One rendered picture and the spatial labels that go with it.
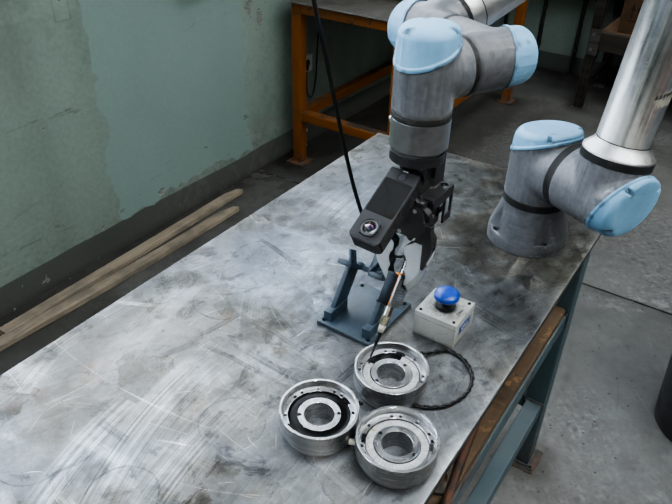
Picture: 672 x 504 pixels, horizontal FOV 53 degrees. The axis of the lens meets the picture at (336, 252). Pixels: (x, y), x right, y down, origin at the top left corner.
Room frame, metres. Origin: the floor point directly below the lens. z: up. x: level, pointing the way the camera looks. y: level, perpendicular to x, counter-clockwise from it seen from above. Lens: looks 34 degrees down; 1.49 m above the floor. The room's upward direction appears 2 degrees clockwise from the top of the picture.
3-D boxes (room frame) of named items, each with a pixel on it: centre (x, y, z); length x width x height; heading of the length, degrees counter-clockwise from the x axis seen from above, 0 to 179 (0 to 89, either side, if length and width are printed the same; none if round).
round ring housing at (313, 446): (0.60, 0.02, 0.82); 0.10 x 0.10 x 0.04
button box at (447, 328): (0.82, -0.18, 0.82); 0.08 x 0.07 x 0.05; 147
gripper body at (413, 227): (0.78, -0.10, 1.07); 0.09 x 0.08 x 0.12; 146
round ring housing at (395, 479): (0.56, -0.08, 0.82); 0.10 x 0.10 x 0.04
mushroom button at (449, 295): (0.82, -0.17, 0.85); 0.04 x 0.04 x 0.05
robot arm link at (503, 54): (0.84, -0.18, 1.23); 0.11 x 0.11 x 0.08; 31
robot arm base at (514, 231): (1.10, -0.37, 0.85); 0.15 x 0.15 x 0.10
